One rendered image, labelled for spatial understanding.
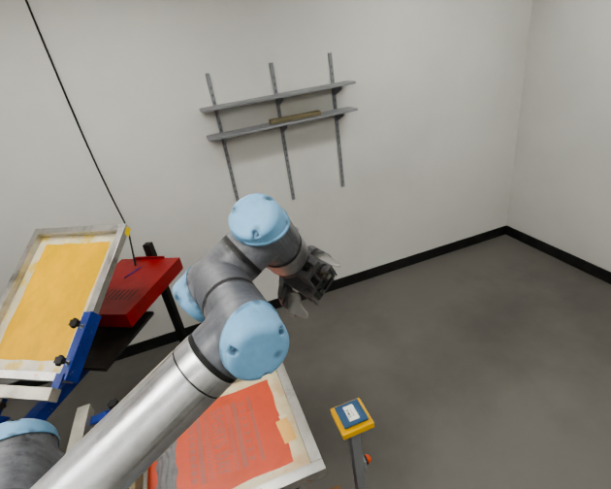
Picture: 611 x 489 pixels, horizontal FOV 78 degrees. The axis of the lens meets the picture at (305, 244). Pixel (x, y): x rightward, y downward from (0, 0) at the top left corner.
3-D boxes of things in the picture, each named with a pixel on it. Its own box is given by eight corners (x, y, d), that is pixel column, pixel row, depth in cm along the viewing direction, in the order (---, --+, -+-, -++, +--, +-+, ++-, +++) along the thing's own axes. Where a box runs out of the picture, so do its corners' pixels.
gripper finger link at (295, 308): (302, 337, 76) (306, 304, 70) (279, 321, 78) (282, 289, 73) (310, 327, 78) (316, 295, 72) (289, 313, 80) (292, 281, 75)
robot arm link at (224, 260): (176, 318, 45) (242, 255, 46) (163, 278, 54) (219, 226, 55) (219, 349, 50) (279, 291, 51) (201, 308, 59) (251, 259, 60)
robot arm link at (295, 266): (248, 254, 61) (276, 214, 62) (259, 265, 65) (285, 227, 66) (284, 276, 57) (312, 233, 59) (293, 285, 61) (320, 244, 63)
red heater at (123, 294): (126, 271, 270) (120, 257, 264) (184, 270, 259) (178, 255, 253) (64, 328, 217) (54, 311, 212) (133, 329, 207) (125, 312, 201)
